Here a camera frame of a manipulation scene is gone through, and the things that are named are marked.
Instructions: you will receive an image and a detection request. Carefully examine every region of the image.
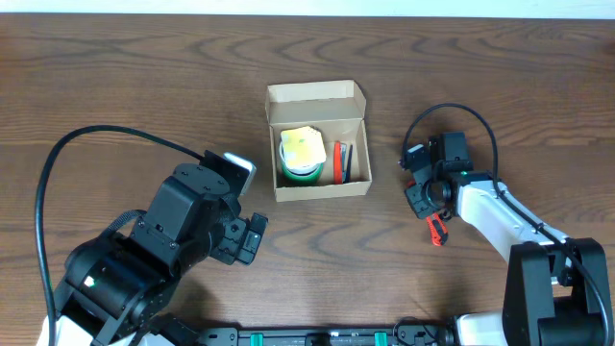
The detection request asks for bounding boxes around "red utility knife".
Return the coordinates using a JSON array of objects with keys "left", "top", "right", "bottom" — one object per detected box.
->
[{"left": 405, "top": 180, "right": 449, "bottom": 246}]

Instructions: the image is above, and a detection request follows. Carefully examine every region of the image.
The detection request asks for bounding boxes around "green tape roll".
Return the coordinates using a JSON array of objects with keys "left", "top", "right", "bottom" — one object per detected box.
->
[{"left": 282, "top": 163, "right": 323, "bottom": 185}]

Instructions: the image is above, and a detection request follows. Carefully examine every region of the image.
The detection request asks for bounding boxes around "white tape roll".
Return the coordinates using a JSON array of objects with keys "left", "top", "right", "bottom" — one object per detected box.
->
[{"left": 279, "top": 144, "right": 322, "bottom": 176}]

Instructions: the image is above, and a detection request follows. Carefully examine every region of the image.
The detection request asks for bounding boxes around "red black stapler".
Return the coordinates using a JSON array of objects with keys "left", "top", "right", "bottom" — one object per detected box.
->
[{"left": 332, "top": 141, "right": 354, "bottom": 185}]

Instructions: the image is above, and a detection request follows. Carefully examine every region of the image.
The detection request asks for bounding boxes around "yellow sticky note pad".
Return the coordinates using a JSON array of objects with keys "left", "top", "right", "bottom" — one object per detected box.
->
[{"left": 281, "top": 126, "right": 327, "bottom": 169}]

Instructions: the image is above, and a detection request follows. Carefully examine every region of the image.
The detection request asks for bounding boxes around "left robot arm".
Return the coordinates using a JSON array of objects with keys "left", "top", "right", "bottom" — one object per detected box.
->
[{"left": 37, "top": 152, "right": 268, "bottom": 345}]

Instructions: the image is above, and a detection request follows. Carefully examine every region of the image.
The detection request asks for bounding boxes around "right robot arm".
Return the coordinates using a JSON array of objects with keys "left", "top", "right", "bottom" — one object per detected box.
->
[{"left": 401, "top": 132, "right": 614, "bottom": 345}]

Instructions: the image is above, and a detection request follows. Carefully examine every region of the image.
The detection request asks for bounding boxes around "open cardboard box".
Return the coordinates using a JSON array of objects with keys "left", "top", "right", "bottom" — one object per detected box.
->
[{"left": 265, "top": 80, "right": 372, "bottom": 203}]

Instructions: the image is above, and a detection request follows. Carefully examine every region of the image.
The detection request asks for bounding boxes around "right black cable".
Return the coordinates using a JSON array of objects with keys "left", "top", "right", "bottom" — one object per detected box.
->
[{"left": 392, "top": 102, "right": 614, "bottom": 346}]

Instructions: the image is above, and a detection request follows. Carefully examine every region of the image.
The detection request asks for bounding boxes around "black cable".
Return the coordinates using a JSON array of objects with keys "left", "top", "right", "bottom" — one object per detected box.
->
[
  {"left": 392, "top": 102, "right": 614, "bottom": 346},
  {"left": 34, "top": 124, "right": 206, "bottom": 346}
]

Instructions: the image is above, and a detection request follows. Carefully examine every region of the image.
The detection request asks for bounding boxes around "black mounting rail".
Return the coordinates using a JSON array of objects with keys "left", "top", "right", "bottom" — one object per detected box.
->
[{"left": 196, "top": 324, "right": 456, "bottom": 346}]

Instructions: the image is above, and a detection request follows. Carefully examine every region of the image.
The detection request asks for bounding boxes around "left black cable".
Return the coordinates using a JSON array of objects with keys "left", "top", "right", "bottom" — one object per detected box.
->
[{"left": 34, "top": 124, "right": 206, "bottom": 346}]

